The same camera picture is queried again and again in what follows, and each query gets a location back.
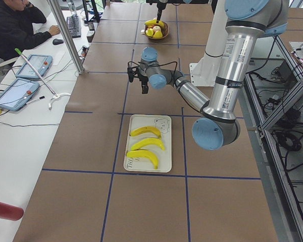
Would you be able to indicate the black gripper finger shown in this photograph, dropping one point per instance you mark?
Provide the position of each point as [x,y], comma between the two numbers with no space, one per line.
[144,89]
[159,13]

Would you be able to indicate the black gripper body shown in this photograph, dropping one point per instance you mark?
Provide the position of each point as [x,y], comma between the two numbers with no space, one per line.
[142,78]

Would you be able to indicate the yellow banana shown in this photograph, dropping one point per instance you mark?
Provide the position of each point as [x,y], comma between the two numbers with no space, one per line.
[148,141]
[155,22]
[144,154]
[146,129]

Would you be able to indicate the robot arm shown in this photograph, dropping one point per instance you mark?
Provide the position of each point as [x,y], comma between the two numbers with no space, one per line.
[247,21]
[165,2]

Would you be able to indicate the woven wicker basket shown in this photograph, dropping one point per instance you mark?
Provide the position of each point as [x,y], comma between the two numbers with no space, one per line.
[164,31]

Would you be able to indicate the white bear tray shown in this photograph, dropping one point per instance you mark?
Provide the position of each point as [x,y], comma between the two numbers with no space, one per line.
[164,124]

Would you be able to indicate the black keyboard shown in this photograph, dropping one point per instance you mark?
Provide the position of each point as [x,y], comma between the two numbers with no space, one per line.
[74,26]

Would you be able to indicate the black computer mouse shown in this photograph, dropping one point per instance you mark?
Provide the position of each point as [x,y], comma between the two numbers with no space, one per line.
[57,41]

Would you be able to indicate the far blue teach pendant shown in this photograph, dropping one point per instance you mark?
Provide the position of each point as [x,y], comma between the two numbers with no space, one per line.
[40,62]

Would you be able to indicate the blue teach pendant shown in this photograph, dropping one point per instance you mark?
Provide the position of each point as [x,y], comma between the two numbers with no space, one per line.
[17,94]
[40,62]

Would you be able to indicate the near blue teach pendant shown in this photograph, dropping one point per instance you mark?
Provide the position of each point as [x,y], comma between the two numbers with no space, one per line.
[17,94]

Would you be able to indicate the person in black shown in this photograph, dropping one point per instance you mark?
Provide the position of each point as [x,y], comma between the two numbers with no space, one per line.
[16,28]

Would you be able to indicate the red bottle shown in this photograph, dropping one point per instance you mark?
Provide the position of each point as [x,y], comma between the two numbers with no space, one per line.
[10,212]

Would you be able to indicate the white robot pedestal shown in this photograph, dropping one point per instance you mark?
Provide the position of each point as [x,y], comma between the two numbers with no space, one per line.
[204,72]

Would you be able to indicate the aluminium frame post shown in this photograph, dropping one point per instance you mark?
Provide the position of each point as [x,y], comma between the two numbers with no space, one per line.
[60,19]

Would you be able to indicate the metal rod green handle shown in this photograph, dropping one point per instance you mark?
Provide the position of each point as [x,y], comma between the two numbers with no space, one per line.
[37,73]

